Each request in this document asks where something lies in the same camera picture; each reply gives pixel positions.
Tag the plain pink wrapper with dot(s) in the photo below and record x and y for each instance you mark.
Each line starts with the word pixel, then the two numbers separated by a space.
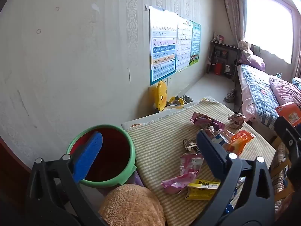
pixel 176 182

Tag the window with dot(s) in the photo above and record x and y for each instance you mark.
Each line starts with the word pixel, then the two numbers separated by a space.
pixel 268 23

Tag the orange cardboard box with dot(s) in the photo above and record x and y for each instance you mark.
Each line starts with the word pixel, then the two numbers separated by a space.
pixel 289 113

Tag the red container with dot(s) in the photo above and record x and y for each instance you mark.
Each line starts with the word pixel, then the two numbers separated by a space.
pixel 217 68

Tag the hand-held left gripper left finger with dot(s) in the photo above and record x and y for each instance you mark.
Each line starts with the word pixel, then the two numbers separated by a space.
pixel 89 155

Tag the blue bordered wall poster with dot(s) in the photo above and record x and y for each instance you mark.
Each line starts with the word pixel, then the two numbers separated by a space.
pixel 163 51

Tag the purple pillow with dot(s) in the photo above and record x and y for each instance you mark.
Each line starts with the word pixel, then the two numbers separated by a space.
pixel 252 60

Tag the yellow wrapper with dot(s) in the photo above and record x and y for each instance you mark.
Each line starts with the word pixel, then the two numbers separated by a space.
pixel 199 190

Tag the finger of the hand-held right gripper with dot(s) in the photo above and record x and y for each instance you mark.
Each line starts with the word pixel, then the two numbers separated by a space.
pixel 288 139

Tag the red bin with green rim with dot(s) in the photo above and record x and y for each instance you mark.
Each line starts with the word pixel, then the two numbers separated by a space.
pixel 112 150

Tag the crumpled brown paper ball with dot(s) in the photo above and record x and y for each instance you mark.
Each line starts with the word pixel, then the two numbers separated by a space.
pixel 236 121

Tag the patterned curtain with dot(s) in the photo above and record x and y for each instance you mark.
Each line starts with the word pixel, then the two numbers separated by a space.
pixel 235 9

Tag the white grid wall poster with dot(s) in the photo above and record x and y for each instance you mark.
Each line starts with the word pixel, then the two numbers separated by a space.
pixel 183 47

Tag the purple foil wrapper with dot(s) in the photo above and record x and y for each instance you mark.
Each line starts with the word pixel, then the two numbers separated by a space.
pixel 202 119

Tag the pink blanket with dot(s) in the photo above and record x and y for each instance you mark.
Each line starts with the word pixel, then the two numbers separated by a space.
pixel 284 89

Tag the bed with checked quilt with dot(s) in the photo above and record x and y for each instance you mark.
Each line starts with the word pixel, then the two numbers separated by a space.
pixel 256 87

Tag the yellow toy car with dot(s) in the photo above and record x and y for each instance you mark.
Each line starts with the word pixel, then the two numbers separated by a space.
pixel 176 101

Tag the green bordered wall poster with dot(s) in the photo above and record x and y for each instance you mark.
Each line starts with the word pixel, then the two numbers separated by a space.
pixel 195 42

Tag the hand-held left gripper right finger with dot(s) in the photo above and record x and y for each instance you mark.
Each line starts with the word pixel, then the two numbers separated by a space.
pixel 211 150

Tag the wooden chair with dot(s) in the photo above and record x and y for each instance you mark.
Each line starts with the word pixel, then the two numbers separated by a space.
pixel 278 169

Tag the silver milk carton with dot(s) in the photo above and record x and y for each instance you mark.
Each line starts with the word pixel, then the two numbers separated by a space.
pixel 221 140

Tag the brown plush cushion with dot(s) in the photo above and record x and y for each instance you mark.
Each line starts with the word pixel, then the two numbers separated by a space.
pixel 131 204

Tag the pair of shoes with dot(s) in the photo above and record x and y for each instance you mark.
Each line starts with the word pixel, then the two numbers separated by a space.
pixel 230 96

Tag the black metal shelf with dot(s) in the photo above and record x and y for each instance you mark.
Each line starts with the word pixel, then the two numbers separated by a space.
pixel 223 51

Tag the yellow duck toy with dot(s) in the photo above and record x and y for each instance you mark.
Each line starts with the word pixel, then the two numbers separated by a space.
pixel 161 96

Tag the black white wrapper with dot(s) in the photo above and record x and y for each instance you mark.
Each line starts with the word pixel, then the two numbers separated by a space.
pixel 189 144

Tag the orange wrapper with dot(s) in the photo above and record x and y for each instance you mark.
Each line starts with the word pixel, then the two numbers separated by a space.
pixel 242 137

